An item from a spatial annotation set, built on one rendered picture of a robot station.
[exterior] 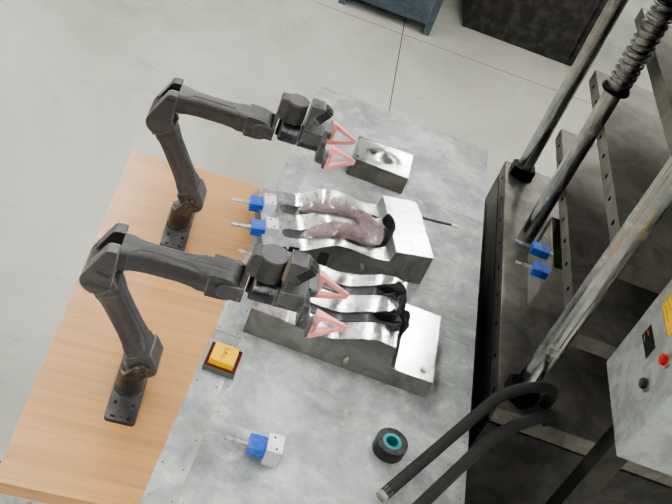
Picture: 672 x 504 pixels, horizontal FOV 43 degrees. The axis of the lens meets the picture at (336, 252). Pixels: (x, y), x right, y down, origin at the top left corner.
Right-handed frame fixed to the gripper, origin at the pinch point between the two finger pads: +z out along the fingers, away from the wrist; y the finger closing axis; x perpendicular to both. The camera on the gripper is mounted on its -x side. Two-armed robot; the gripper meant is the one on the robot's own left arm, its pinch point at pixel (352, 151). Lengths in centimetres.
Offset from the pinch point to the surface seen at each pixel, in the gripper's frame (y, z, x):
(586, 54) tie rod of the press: 82, 77, -13
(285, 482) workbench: -75, 1, 40
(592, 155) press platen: 68, 93, 15
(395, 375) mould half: -39, 25, 36
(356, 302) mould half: -23.3, 12.2, 29.5
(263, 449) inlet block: -71, -6, 36
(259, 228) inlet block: 0.2, -16.0, 33.4
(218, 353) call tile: -46, -20, 37
